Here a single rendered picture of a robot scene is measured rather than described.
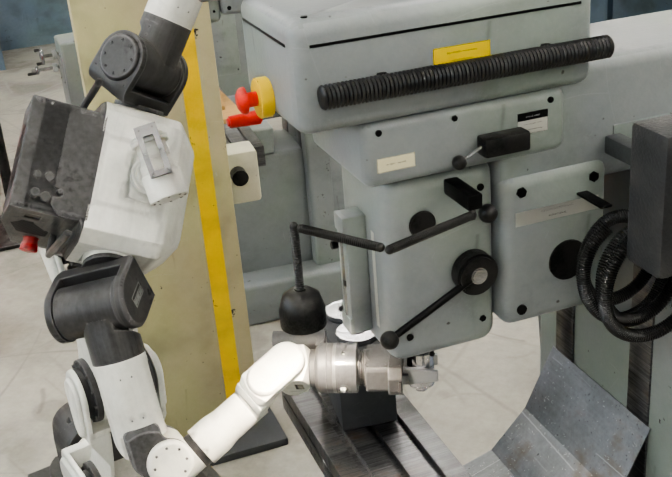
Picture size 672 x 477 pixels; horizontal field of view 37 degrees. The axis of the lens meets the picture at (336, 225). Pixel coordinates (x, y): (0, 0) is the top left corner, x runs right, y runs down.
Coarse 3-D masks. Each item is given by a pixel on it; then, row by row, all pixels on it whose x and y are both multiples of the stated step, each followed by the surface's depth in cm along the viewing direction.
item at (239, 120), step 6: (240, 114) 157; (246, 114) 157; (252, 114) 158; (276, 114) 159; (228, 120) 157; (234, 120) 157; (240, 120) 157; (246, 120) 157; (252, 120) 158; (258, 120) 158; (228, 126) 157; (234, 126) 157; (240, 126) 158
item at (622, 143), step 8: (608, 136) 157; (616, 136) 157; (624, 136) 157; (608, 144) 157; (616, 144) 155; (624, 144) 154; (608, 152) 158; (616, 152) 156; (624, 152) 154; (624, 160) 154
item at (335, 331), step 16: (336, 304) 221; (336, 320) 215; (336, 336) 211; (352, 336) 208; (368, 336) 207; (336, 400) 213; (352, 400) 209; (368, 400) 210; (384, 400) 211; (352, 416) 210; (368, 416) 211; (384, 416) 212
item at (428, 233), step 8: (464, 216) 146; (472, 216) 146; (440, 224) 143; (448, 224) 144; (456, 224) 145; (424, 232) 142; (432, 232) 142; (440, 232) 143; (400, 240) 140; (408, 240) 140; (416, 240) 140; (392, 248) 138; (400, 248) 139
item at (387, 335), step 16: (464, 256) 156; (480, 256) 156; (464, 272) 155; (480, 272) 156; (496, 272) 158; (464, 288) 156; (480, 288) 158; (432, 304) 156; (416, 320) 155; (384, 336) 154; (400, 336) 155
